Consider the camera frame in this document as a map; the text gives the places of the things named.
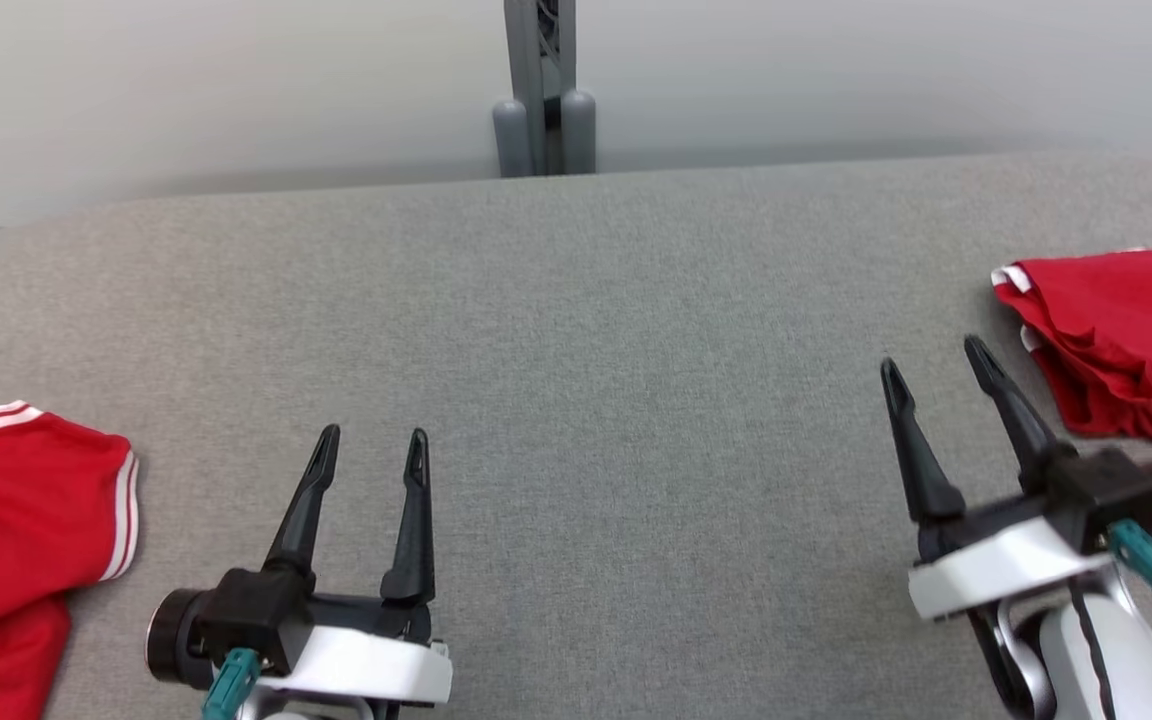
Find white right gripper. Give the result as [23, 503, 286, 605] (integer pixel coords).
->
[881, 335, 1117, 621]

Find red jersey with white sleeves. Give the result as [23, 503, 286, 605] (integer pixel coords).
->
[0, 398, 140, 720]

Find grey rounded cylinder post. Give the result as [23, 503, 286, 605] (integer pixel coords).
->
[560, 90, 597, 176]
[493, 98, 534, 179]

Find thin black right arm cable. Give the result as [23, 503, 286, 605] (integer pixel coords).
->
[1071, 590, 1115, 720]

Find grey metal truss column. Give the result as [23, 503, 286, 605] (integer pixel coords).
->
[504, 0, 577, 178]

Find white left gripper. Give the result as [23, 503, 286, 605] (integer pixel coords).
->
[264, 424, 454, 706]

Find red shorts with white panels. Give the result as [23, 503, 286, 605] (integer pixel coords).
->
[991, 248, 1152, 456]

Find left teal plug black cable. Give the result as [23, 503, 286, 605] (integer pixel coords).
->
[201, 648, 262, 720]

